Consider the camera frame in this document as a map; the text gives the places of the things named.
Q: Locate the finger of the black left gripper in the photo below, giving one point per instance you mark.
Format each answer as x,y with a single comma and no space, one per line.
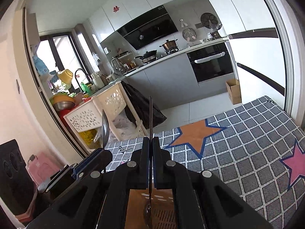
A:
98,160

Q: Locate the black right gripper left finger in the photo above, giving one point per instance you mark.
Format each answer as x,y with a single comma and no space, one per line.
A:
117,185

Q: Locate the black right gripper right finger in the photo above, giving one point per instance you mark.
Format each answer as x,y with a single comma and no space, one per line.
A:
168,174

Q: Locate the silver steel spoon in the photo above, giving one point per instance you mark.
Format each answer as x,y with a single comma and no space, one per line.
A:
105,130

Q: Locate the thin black-handled steel spoon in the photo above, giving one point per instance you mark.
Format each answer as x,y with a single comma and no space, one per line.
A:
150,147

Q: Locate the black kitchen faucet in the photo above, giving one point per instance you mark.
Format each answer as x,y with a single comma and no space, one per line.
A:
82,78

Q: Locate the beige perforated storage rack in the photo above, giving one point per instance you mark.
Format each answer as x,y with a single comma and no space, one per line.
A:
106,104

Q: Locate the beige plastic utensil holder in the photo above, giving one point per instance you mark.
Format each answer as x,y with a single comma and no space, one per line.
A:
155,210

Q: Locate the steel bowl orange rim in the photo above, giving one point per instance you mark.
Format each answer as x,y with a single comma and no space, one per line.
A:
62,102

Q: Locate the yellow bowl on counter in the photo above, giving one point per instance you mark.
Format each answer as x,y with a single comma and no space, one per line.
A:
65,76

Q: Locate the grey checked star tablecloth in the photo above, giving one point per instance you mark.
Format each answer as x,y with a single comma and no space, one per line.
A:
247,155

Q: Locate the cardboard box on floor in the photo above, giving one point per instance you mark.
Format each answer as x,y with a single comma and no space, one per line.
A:
234,92

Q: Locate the black frying pan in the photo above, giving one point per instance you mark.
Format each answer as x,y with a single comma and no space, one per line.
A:
148,55

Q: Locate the built-in black oven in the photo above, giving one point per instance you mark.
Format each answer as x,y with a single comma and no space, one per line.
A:
210,62

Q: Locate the copper pot on stove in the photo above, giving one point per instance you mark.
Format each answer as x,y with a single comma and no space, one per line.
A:
169,44

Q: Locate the black range hood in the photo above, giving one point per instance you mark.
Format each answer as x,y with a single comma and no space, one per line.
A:
148,27

